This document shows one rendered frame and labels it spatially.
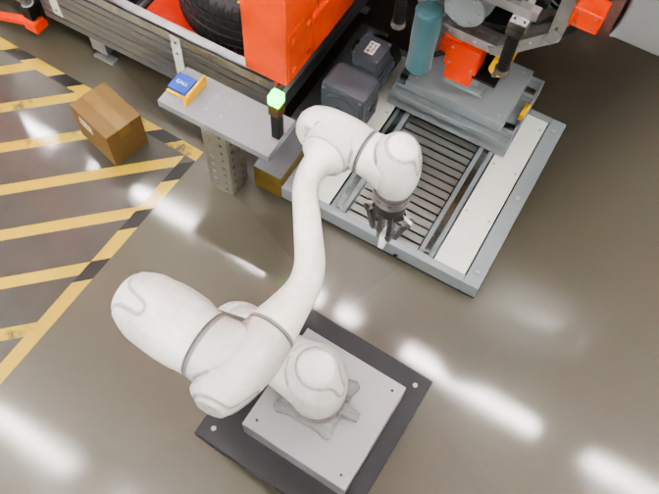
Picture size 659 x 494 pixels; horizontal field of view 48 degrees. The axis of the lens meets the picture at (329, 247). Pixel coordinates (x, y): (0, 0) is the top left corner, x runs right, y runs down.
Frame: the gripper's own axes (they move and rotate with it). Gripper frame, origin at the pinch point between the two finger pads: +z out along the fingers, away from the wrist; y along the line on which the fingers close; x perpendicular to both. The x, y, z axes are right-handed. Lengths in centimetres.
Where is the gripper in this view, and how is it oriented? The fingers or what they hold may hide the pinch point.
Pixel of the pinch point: (383, 237)
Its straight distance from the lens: 188.8
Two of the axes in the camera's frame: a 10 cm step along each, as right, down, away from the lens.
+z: -0.2, 4.5, 8.9
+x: 5.0, -7.7, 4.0
